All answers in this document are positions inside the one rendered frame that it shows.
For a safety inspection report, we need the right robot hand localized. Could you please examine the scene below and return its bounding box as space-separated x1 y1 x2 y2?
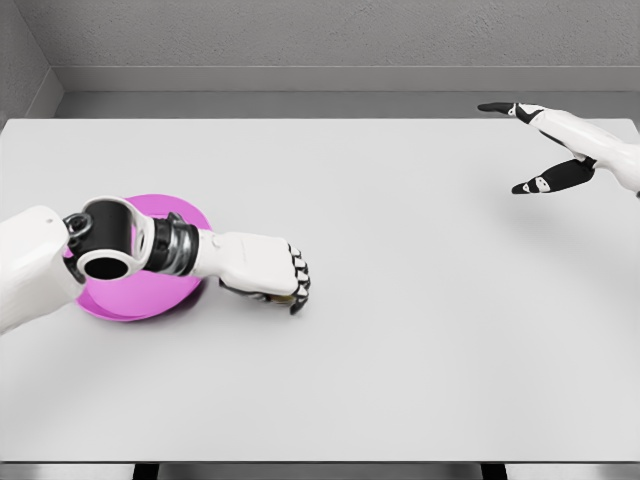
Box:
476 101 625 196

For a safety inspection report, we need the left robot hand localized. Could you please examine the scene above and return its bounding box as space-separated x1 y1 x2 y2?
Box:
218 232 312 316

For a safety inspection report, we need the pink round plate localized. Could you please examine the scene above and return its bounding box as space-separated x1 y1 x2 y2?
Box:
74 193 215 324

